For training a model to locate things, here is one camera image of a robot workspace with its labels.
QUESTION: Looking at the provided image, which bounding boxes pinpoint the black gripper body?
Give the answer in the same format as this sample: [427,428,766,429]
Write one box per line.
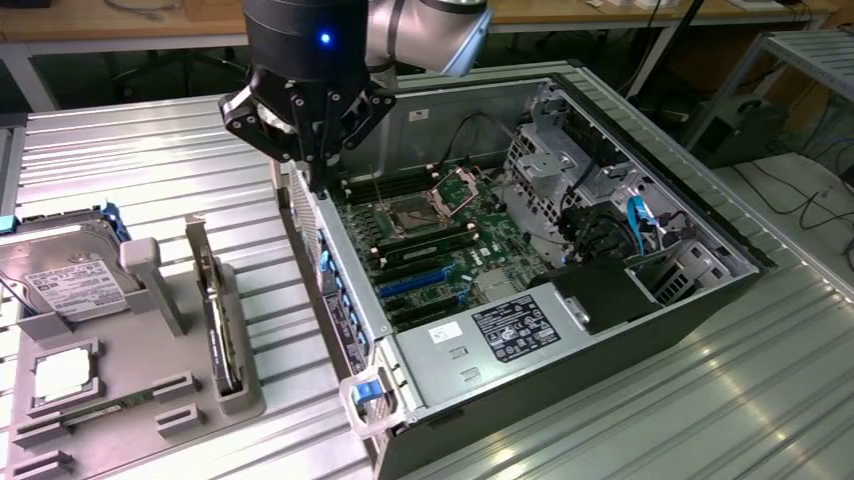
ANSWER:
[243,0,372,95]

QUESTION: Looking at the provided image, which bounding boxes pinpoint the low-profile graphics card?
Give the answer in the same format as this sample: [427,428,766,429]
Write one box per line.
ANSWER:
[184,213,246,392]

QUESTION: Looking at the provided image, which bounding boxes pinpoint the black RAM slot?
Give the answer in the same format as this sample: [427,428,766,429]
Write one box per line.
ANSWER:
[346,178,439,205]
[340,169,432,195]

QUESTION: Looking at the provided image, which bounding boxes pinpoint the dark office chair base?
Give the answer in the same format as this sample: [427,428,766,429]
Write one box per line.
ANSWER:
[105,47,263,101]

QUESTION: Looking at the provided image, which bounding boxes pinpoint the open metal socket cover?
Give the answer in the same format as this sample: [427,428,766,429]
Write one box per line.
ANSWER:
[426,167,486,216]

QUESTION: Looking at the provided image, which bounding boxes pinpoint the CPU socket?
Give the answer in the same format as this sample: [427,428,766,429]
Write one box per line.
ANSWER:
[376,197,450,237]

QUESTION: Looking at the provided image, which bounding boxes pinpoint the wooden desk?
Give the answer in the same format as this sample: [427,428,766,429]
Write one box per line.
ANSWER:
[0,0,835,114]

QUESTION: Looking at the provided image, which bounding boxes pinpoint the blue disk caddy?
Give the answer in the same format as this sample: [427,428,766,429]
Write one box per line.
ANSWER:
[0,201,134,242]

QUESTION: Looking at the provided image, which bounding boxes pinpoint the installed green RAM stick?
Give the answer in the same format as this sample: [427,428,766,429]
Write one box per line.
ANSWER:
[379,243,479,267]

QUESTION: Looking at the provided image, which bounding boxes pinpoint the green motherboard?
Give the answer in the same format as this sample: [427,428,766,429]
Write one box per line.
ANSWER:
[332,159,555,334]

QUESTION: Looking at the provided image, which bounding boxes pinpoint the silver perforated drive cage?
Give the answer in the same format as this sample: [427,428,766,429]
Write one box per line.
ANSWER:
[503,122,590,251]

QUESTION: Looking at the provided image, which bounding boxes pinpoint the blue expansion slot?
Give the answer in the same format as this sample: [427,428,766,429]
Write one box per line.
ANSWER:
[378,269,447,299]

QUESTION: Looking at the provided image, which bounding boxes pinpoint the blue card retention clips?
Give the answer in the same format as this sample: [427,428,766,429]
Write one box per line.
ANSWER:
[316,249,370,352]

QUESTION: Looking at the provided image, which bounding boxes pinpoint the silver chipset heatsink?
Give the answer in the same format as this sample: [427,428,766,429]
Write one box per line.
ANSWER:
[476,272,515,297]

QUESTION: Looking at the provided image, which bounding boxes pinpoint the black expansion slot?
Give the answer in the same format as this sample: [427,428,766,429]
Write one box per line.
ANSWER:
[384,295,466,329]

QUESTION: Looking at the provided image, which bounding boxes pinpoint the hard disk with white label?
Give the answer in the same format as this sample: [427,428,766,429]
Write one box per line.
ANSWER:
[0,222,134,322]

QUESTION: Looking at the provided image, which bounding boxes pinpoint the black plastic shroud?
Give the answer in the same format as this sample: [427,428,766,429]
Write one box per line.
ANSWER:
[530,262,659,336]

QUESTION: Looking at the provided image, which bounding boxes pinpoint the grey parts rack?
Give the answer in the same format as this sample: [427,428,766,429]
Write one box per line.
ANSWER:
[0,237,268,480]

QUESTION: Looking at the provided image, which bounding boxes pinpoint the silver power supply unit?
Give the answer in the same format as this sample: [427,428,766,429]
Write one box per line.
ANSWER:
[392,284,595,411]

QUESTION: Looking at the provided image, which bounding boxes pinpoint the black box device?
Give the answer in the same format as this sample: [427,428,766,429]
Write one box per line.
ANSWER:
[693,97,793,169]

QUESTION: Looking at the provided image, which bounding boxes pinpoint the silver disk bay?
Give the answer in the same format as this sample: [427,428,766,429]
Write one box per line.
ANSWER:
[630,238,762,307]

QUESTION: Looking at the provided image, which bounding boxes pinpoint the silver CPU chip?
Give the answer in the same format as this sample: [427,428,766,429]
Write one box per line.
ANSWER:
[32,352,96,400]

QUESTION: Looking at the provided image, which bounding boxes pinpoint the open black PC case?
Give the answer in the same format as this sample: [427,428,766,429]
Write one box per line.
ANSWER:
[276,72,781,480]

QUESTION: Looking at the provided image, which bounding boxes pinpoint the loose green RAM stick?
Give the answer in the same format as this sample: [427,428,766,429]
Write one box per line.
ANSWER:
[59,389,159,427]

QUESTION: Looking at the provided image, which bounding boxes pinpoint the white round table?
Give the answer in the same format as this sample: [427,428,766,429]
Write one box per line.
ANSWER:
[710,149,854,264]

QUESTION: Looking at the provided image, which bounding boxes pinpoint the metal slat shelf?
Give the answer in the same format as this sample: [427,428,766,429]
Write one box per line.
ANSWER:
[679,28,854,151]

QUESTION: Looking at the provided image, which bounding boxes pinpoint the black looped wire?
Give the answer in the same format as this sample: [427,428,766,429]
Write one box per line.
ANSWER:
[448,113,515,161]

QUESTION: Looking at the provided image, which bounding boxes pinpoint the grey cable on desk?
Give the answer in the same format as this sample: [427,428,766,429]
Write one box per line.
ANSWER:
[104,0,183,22]

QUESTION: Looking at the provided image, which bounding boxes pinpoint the black wire bundle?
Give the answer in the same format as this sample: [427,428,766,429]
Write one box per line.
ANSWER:
[557,202,635,262]

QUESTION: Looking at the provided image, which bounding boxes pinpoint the blue data wire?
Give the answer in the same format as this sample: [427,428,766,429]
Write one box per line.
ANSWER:
[626,194,659,256]

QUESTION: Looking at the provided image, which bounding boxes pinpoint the thin black disk wire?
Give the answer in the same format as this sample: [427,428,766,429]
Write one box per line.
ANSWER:
[0,277,35,316]

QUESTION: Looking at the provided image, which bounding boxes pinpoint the black cable on white table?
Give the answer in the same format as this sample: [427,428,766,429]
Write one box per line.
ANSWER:
[733,159,854,232]

